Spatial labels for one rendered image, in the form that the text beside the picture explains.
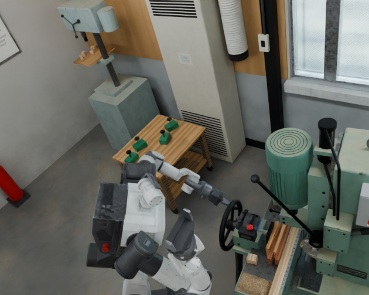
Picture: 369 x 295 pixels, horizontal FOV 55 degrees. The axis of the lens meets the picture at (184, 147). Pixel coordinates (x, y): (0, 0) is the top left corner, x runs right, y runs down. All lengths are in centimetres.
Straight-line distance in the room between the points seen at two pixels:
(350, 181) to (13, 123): 336
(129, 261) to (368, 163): 90
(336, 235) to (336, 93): 153
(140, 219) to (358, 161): 84
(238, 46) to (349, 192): 168
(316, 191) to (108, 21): 228
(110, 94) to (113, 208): 222
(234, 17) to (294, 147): 149
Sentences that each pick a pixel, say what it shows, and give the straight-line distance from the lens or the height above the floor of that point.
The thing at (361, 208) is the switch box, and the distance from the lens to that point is 130.
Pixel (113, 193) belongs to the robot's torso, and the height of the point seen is 140.
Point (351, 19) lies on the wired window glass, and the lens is 263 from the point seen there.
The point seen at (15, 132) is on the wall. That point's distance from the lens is 404.
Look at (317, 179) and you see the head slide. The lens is 139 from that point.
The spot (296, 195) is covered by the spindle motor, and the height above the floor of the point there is 129.
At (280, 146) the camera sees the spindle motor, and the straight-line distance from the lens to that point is 137.
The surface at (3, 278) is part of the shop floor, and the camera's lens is 362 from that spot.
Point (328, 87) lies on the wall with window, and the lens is 281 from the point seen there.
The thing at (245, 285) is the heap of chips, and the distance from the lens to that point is 169.
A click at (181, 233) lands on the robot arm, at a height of 157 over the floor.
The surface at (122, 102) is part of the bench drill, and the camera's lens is 348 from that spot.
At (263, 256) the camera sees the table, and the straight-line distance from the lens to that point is 179.
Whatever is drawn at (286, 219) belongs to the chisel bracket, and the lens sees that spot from 171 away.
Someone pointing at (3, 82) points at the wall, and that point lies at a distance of 389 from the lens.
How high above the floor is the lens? 244
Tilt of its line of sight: 40 degrees down
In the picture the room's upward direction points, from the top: 18 degrees counter-clockwise
